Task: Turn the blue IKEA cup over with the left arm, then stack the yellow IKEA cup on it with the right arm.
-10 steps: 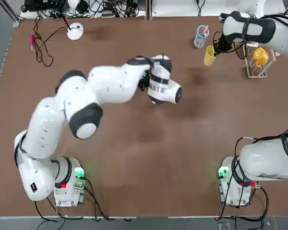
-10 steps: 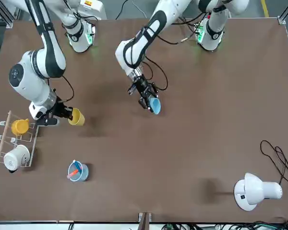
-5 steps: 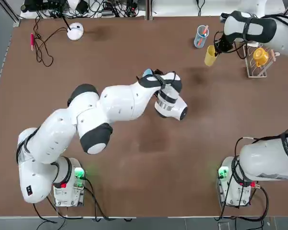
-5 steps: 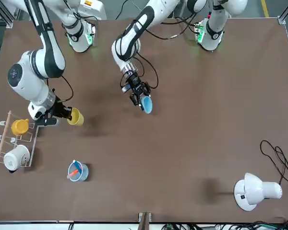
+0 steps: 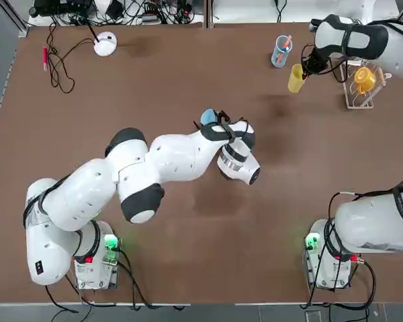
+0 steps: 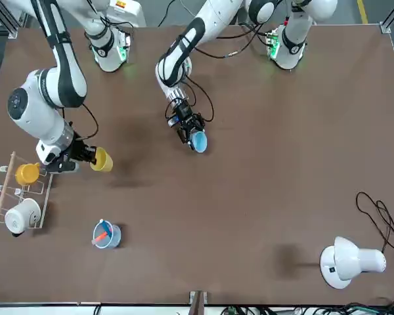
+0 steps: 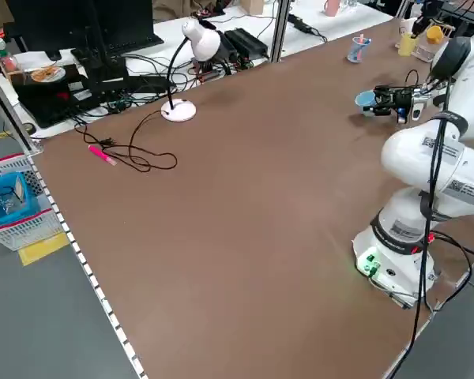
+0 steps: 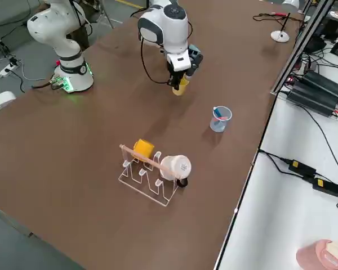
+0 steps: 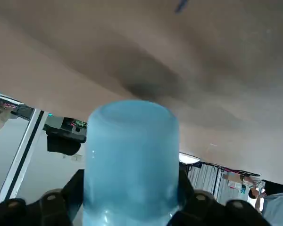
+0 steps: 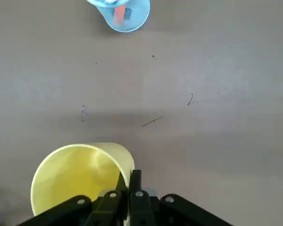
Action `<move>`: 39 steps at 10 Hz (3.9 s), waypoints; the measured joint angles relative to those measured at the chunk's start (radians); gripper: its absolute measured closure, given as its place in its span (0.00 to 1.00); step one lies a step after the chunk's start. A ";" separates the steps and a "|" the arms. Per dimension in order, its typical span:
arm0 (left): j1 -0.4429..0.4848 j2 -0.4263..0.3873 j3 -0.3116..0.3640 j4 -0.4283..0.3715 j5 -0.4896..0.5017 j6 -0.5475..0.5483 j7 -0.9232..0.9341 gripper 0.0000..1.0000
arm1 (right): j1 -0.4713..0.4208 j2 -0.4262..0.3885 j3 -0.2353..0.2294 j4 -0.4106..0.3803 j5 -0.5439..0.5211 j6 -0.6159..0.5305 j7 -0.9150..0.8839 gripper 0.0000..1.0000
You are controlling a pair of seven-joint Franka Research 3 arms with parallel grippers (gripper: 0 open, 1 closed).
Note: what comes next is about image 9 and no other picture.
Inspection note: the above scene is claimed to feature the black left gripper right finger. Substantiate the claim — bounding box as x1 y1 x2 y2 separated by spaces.
166 169 278 226

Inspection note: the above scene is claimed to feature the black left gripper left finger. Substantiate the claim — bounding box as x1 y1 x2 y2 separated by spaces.
0 169 85 226

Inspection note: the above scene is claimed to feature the light blue IKEA cup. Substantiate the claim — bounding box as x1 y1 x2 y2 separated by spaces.
82 99 181 226

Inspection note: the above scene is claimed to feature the person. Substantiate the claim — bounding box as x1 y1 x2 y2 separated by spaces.
247 181 283 226

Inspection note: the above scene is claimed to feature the blue pen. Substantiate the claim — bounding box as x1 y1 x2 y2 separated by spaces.
174 0 190 14

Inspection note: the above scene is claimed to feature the aluminium frame rail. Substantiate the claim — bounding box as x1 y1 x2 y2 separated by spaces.
0 109 47 208

